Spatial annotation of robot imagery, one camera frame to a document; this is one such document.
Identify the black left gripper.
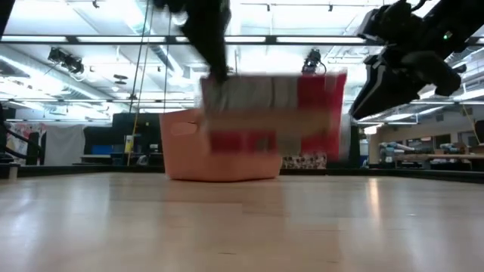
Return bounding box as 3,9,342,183
153,0,231,85

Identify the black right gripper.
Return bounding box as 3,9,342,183
349,0,467,121

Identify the red popcorn bag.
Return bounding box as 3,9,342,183
200,72,348,162

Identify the cluttered workbench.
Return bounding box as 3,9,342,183
377,141,484,172

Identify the black overhead truss beam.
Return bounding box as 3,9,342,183
0,34,484,46

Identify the black cabinet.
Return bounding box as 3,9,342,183
112,112,163,166

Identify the orange plastic basket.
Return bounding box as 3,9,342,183
158,108,283,183

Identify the speckled white red board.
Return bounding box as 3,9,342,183
281,153,328,170

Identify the black ceiling mounted device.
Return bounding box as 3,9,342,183
47,47,85,76

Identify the blue box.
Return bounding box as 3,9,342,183
90,144,113,156

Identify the white sheet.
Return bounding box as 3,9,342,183
44,124,86,166

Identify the thin black hanging cable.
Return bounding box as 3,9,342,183
128,0,152,113

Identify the black hanging camera device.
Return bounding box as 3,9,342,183
301,48,327,76

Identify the black aluminium table frame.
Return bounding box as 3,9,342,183
0,164,484,185

